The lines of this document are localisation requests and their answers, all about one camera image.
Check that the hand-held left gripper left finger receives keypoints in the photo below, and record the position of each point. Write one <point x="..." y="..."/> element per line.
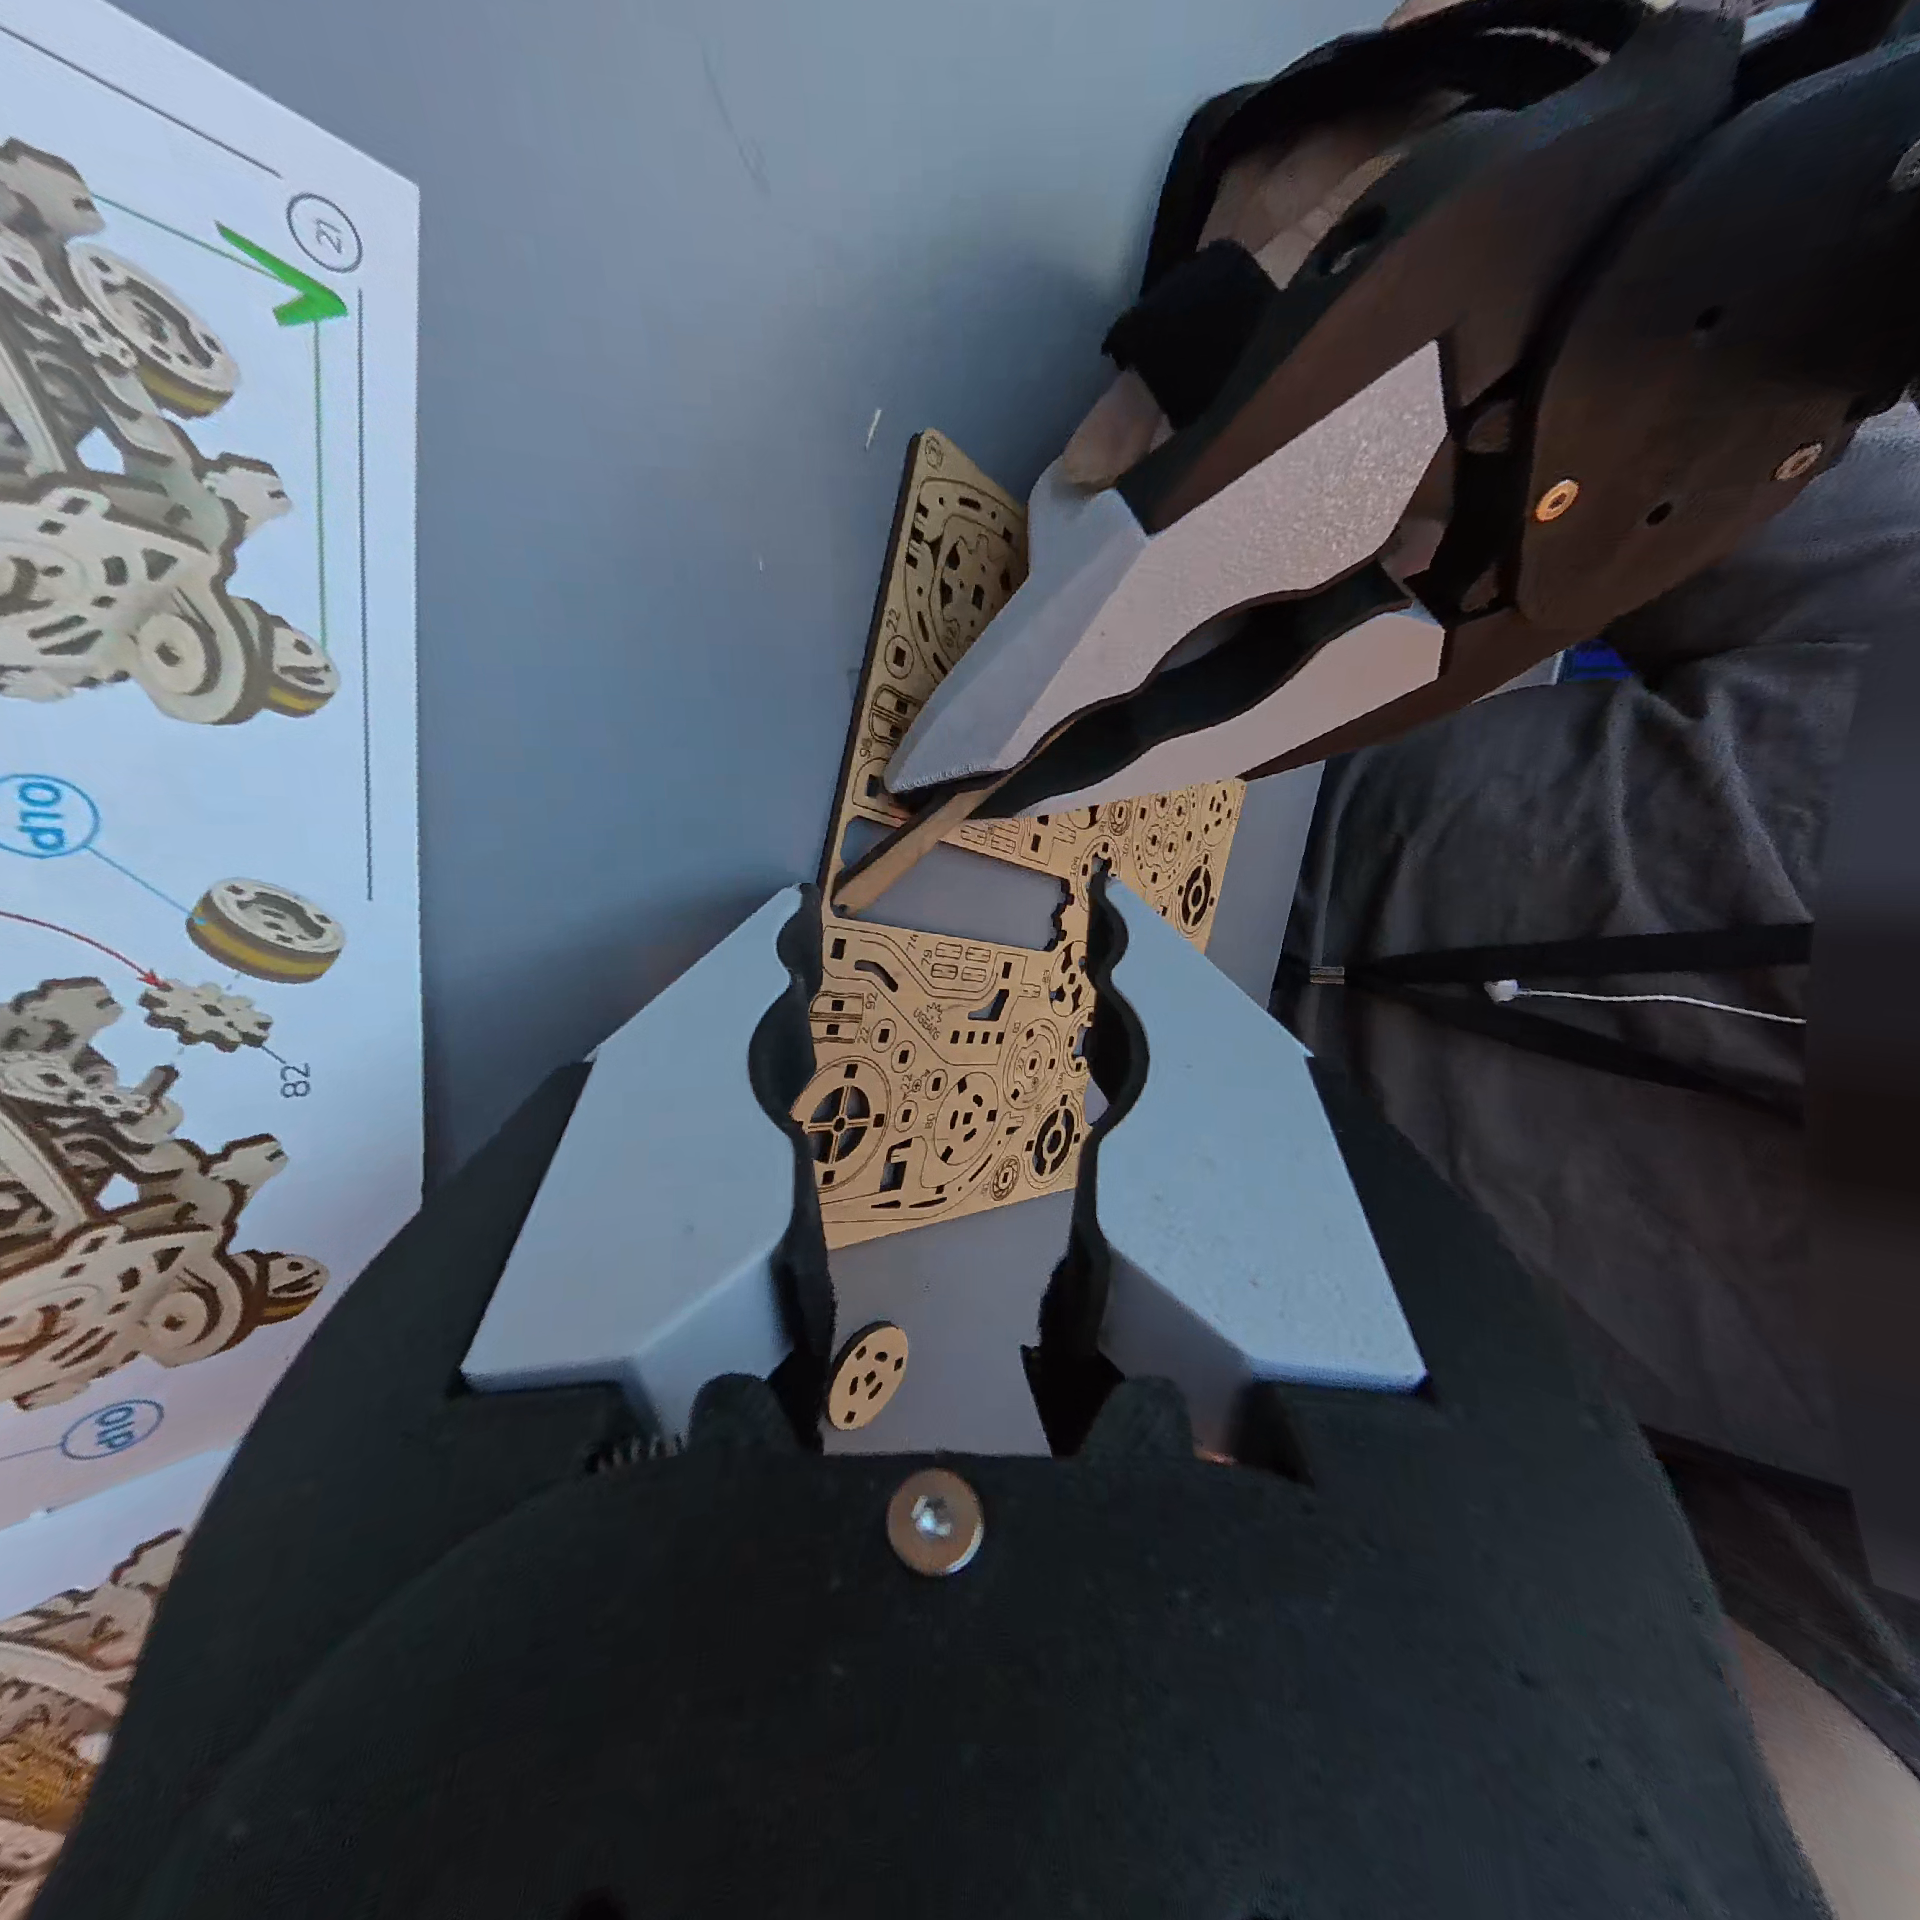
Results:
<point x="645" y="1184"/>

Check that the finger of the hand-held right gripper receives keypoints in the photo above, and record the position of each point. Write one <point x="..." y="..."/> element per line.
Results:
<point x="1200" y="600"/>
<point x="1320" y="697"/>

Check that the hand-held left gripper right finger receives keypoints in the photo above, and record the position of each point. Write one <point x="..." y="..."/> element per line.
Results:
<point x="1237" y="1184"/>

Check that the laser-cut wooden parts sheet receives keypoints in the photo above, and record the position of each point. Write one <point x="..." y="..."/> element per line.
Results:
<point x="932" y="1079"/>

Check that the thin wooden stick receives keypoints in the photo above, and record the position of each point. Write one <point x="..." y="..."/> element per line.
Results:
<point x="901" y="862"/>

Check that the person's right hand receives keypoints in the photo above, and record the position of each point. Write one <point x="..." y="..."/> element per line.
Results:
<point x="1119" y="438"/>

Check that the round wooden disc part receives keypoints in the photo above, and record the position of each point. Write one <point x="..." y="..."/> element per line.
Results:
<point x="866" y="1373"/>

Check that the person in grey shirt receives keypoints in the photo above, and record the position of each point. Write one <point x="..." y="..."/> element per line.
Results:
<point x="1575" y="932"/>

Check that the printed instruction booklet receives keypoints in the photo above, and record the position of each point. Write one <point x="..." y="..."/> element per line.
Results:
<point x="182" y="675"/>

